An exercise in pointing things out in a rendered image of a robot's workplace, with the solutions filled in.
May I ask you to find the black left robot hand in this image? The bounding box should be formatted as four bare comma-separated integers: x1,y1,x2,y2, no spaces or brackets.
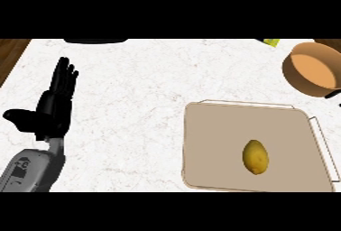
2,56,80,143

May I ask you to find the copper pot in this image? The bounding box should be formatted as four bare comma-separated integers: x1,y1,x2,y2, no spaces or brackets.
281,42,341,99

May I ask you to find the black round object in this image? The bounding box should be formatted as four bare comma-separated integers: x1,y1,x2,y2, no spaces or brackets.
62,38,130,45

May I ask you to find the yellow lemon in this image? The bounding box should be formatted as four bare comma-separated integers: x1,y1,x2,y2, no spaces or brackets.
241,139,271,176

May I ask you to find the yellow-green object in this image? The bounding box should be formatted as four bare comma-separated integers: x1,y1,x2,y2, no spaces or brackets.
254,38,281,48

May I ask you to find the beige rectangular tray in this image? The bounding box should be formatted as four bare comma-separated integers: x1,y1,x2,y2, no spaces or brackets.
181,99,341,193

